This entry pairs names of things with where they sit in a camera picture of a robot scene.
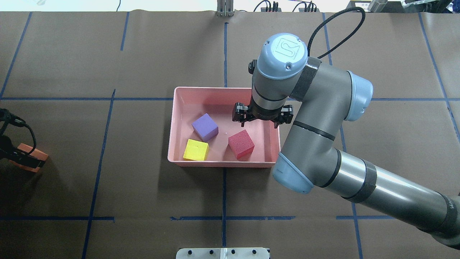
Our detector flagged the yellow foam block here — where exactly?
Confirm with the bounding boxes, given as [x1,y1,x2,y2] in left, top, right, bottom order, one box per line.
[183,139,209,161]

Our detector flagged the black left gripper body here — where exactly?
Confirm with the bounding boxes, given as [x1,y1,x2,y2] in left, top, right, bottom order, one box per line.
[0,136,46,169]

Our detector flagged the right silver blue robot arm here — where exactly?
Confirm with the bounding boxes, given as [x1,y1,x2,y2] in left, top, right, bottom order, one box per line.
[232,33,460,249]

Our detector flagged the pink plastic bin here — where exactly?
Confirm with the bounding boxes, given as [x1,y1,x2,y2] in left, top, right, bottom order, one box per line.
[167,87,280,168]

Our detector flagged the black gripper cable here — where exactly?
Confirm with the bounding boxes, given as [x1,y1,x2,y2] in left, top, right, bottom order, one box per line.
[308,7,366,59]

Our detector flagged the white metal base plate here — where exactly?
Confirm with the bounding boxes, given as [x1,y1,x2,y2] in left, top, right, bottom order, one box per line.
[176,247,271,259]

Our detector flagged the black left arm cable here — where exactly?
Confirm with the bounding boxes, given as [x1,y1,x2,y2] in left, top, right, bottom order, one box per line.
[0,108,37,156]

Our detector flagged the red foam block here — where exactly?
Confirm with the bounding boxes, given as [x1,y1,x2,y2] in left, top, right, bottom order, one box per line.
[228,129,255,159]

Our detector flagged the aluminium frame post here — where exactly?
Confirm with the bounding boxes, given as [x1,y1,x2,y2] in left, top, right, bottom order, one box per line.
[216,0,235,17]

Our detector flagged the black orange power strip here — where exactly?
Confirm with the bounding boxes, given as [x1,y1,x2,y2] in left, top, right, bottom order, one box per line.
[253,0,282,13]
[292,0,320,13]

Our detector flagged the purple foam block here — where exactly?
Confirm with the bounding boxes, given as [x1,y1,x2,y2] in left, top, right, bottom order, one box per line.
[191,113,219,142]

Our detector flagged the orange foam block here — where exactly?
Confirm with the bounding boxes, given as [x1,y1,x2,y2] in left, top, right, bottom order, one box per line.
[10,143,49,173]

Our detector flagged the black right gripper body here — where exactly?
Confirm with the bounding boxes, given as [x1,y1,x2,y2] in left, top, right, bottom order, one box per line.
[232,102,294,128]

